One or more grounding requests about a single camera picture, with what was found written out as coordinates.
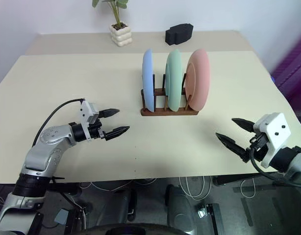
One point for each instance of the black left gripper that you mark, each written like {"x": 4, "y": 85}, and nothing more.
{"x": 95, "y": 131}

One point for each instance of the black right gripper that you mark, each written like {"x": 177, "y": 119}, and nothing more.
{"x": 259, "y": 145}

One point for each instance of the blue plate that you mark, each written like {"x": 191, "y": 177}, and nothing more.
{"x": 148, "y": 80}

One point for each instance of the brown wooden plate rack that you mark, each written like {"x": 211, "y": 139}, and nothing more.
{"x": 170, "y": 112}

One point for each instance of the pink plate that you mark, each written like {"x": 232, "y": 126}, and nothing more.
{"x": 199, "y": 78}

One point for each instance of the green plate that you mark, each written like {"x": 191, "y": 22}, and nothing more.
{"x": 173, "y": 80}

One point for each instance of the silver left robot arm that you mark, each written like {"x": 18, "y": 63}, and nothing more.
{"x": 52, "y": 137}

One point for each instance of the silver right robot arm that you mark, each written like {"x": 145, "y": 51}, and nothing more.
{"x": 300, "y": 164}

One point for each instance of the white bubble plant pot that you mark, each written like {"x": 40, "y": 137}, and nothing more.
{"x": 121, "y": 36}

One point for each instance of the dark rounded shape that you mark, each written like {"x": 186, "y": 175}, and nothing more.
{"x": 180, "y": 208}

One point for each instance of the black foam block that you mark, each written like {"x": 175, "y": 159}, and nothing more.
{"x": 178, "y": 34}

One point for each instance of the green potted plant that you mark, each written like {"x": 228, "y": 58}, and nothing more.
{"x": 97, "y": 2}

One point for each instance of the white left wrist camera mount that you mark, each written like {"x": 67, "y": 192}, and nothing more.
{"x": 84, "y": 115}

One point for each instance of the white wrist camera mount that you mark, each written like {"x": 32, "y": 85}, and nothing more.
{"x": 84, "y": 115}
{"x": 275, "y": 127}

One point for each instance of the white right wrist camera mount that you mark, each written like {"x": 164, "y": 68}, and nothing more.
{"x": 275, "y": 127}

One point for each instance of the black table frame bar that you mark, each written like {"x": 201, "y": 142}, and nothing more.
{"x": 248, "y": 178}

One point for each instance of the black foot with metal bracket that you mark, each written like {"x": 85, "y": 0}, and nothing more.
{"x": 214, "y": 215}

